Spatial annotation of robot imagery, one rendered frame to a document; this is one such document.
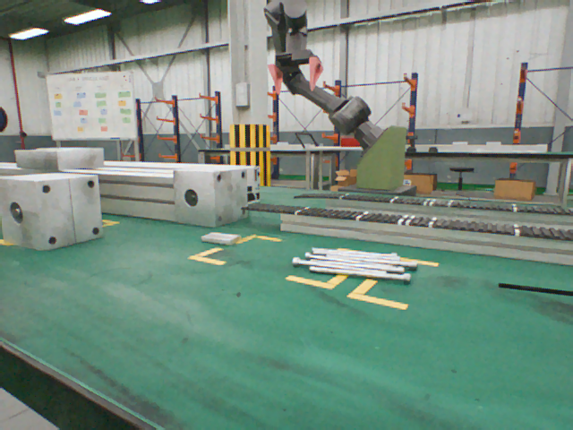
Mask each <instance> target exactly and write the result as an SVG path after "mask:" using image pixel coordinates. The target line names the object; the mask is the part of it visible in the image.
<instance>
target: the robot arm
mask: <svg viewBox="0 0 573 430"><path fill-rule="evenodd" d="M264 13H265V17H266V18H267V20H268V24H269V26H270V30H271V36H272V41H273V46H274V51H275V55H274V59H275V60H274V64H268V68H269V71H270V76H271V78H272V80H273V82H274V86H275V90H276V93H277V95H279V94H280V90H281V83H283V84H284V85H285V87H286V88H287V90H288V91H289V92H290V93H291V95H302V96H304V97H305V98H307V99H308V100H310V101H311V102H313V103H314V104H316V105H317V106H319V107H320V108H321V109H323V110H325V111H326V112H328V113H329V115H328V119H329V121H330V122H331V123H332V124H333V125H334V126H336V127H337V129H338V130H339V131H340V132H341V133H342V134H343V135H345V136H348V135H349V134H350V133H354V134H355V139H356V140H357V141H358V142H359V143H360V145H359V146H360V147H361V148H362V149H364V152H363V153H362V154H361V157H363V156H364V155H365V153H366V152H367V151H368V150H369V149H371V148H372V147H373V144H374V143H376V142H377V141H378V140H379V139H380V138H381V136H382V135H383V134H384V133H385V132H386V131H387V130H388V127H387V128H386V129H385V130H384V131H382V130H381V129H380V128H379V127H378V126H375V125H374V123H373V122H372V121H370V119H369V116H370V115H371V114H372V110H371V108H370V107H369V105H368V104H367V103H366V102H365V100H364V99H362V98H361V97H359V96H355V97H354V96H352V95H350V96H349V97H348V98H347V99H344V98H340V97H337V96H335V95H331V94H329V93H327V92H326V91H325V90H323V89H322V88H320V87H318V86H317V85H316V83H317V81H318V80H319V78H320V77H321V74H322V71H323V67H322V61H321V60H320V58H319V57H318V56H317V55H315V54H314V53H313V52H312V50H311V49H310V48H307V28H308V19H307V5H306V2H305V0H271V1H270V3H269V4H268V5H267V6H266V7H264ZM308 64H310V81H307V80H306V79H305V77H304V74H303V72H302V71H301V69H300V65H308ZM290 74H291V75H290Z"/></svg>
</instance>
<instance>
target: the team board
mask: <svg viewBox="0 0 573 430"><path fill-rule="evenodd" d="M46 83H47V96H48V105H49V112H50V120H51V128H52V135H53V141H56V145H57V148H58V149H61V143H60V141H134V148H135V160H136V162H140V157H139V145H138V140H139V139H138V128H137V116H136V104H135V93H134V80H133V72H132V71H127V72H109V73H68V74H47V75H46Z"/></svg>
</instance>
